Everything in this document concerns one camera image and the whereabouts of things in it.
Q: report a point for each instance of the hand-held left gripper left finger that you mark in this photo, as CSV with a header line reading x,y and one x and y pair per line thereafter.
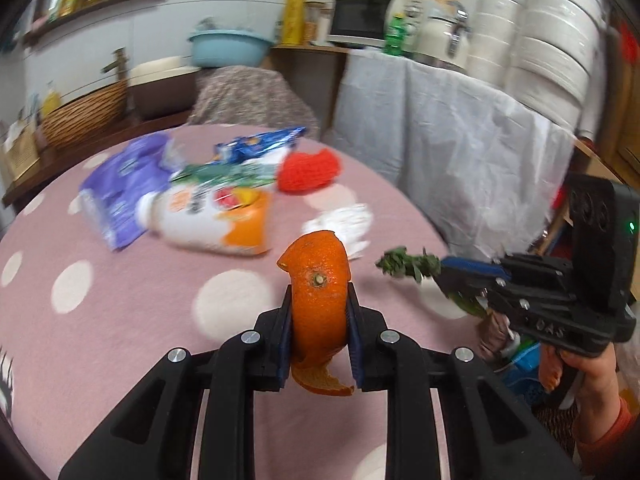
x,y
283,345

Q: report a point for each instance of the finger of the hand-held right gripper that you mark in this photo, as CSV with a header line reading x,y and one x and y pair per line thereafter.
x,y
475,266
462,287

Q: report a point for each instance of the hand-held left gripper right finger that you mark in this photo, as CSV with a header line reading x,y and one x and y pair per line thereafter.
x,y
355,345

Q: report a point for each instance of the orange peel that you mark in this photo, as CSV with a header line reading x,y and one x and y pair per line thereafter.
x,y
315,305

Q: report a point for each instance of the green leafy vegetable scrap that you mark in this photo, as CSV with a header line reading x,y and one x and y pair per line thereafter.
x,y
400,262

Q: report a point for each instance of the green milk carton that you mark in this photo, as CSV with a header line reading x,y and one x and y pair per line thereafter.
x,y
220,175

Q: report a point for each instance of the person's right forearm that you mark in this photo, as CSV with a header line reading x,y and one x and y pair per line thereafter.
x,y
612,432

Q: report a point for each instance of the person's right hand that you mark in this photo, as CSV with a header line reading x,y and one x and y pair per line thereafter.
x,y
600,385

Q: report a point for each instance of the crumpled white tissue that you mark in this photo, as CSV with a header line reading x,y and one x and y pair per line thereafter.
x,y
340,222

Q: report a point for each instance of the white cloth cover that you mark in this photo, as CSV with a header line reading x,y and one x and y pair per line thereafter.
x,y
440,130

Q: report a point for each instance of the pink polka dot tablecloth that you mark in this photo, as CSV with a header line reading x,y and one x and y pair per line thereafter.
x,y
125,320

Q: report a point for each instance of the red knitted cloth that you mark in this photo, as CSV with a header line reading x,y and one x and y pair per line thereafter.
x,y
307,170

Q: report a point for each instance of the blue snack packet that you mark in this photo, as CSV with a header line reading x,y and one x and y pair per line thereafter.
x,y
255,144

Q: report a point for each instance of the large stack of white bowls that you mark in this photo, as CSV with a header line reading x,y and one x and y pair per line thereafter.
x,y
555,50

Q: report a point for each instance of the purple plastic packet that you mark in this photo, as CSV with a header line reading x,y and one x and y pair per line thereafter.
x,y
120,185

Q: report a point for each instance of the small stack of white bowls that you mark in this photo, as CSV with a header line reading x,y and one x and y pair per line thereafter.
x,y
495,35

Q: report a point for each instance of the white rice cooker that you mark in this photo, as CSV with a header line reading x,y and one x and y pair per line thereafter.
x,y
442,35

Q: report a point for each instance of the green plastic bottle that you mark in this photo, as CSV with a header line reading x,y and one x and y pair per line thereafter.
x,y
398,35

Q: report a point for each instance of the wooden cabinet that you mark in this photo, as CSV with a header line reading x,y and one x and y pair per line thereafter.
x,y
300,85

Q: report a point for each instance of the floral patterned cloth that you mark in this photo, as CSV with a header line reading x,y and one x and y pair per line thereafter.
x,y
250,95

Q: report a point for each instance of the white microwave oven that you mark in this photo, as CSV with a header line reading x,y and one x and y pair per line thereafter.
x,y
360,20

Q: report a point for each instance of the dark brown tub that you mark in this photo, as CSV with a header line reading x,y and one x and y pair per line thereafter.
x,y
160,90

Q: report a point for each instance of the low wooden bench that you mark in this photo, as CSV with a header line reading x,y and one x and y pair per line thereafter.
x,y
60,162

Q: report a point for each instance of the glass storage jar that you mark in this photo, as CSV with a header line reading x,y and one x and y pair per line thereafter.
x,y
317,22

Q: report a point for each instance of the wicker basket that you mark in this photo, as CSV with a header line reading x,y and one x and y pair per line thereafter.
x,y
85,117

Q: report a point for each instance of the light blue plastic basin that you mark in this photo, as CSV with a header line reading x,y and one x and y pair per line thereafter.
x,y
227,47

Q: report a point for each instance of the yellow plastic roll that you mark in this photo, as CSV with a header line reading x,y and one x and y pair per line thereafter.
x,y
293,12

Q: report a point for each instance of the wooden wall shelf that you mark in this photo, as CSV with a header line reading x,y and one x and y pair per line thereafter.
x,y
100,12

